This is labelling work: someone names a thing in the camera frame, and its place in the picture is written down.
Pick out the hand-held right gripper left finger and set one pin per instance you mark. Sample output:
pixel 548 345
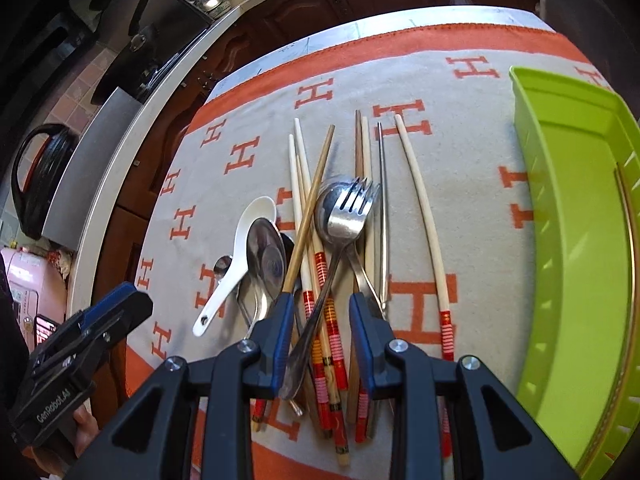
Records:
pixel 280 340

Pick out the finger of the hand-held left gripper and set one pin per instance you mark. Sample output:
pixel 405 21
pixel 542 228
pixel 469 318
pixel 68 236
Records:
pixel 112 301
pixel 132 312

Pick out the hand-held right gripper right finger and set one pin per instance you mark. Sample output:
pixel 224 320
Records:
pixel 362 345

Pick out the large metal spoon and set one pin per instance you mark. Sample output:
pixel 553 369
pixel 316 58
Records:
pixel 265 260

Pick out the small metal spoon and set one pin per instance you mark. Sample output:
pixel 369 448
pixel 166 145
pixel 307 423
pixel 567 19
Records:
pixel 223 265

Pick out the white ceramic soup spoon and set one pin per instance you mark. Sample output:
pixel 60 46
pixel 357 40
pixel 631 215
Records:
pixel 250 225

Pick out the metal fork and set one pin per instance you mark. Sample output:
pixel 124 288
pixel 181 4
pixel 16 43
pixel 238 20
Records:
pixel 350 220

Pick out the metal chopstick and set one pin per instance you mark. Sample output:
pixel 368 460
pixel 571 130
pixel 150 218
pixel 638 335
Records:
pixel 384 220
pixel 378 170

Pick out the bamboo brown chopstick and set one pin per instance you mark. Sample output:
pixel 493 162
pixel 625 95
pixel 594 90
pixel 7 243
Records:
pixel 311 207

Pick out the long cream chopstick red striped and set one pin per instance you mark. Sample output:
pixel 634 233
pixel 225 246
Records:
pixel 425 220

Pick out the dark brown wooden chopstick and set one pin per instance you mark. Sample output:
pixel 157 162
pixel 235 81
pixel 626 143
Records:
pixel 358 150

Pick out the green plastic utensil tray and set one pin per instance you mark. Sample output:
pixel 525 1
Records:
pixel 575 260

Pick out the person's left hand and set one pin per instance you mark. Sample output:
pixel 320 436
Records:
pixel 87 427

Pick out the smartphone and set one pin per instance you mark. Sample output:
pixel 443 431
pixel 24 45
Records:
pixel 47 327

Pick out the pink appliance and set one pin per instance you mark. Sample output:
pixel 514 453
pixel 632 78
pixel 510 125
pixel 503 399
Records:
pixel 30 285

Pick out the stainless steel panel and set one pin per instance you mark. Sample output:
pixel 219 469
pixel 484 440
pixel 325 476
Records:
pixel 95 170

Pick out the beige orange printed blanket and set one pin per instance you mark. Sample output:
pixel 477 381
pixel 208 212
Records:
pixel 475 200

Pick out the black stove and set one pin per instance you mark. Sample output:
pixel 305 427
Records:
pixel 170 25

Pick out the small steel pot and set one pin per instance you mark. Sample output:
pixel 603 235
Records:
pixel 211 1

